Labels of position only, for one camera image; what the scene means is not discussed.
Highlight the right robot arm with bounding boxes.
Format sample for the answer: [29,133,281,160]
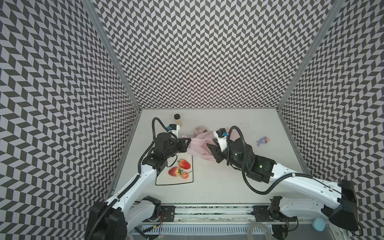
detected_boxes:
[207,138,360,232]

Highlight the red strawberry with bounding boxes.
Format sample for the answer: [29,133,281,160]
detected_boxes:
[168,167,182,177]
[178,159,191,170]

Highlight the pink plastic bag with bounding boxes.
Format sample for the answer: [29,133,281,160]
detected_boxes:
[181,127,238,162]

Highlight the clear tube loop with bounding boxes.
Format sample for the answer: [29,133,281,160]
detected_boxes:
[246,222,273,240]

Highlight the teal round cap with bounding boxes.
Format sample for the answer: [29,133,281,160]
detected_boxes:
[312,218,326,232]

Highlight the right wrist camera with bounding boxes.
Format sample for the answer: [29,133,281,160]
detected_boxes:
[214,128,228,152]

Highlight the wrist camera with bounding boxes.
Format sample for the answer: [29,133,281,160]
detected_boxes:
[214,128,228,152]
[168,124,180,139]

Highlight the white mat black border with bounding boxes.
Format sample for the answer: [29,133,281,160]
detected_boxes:
[156,154,194,186]

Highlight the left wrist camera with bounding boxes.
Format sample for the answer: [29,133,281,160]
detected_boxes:
[168,124,180,139]

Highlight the jar with black lid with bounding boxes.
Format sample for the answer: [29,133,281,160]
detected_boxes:
[174,114,182,127]

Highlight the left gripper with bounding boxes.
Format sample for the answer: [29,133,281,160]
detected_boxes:
[164,137,192,159]

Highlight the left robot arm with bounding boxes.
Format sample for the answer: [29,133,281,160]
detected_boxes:
[85,133,191,240]

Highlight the purple toy figure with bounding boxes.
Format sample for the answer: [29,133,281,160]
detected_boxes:
[258,136,271,147]

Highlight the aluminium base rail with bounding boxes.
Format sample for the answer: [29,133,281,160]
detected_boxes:
[128,203,343,226]

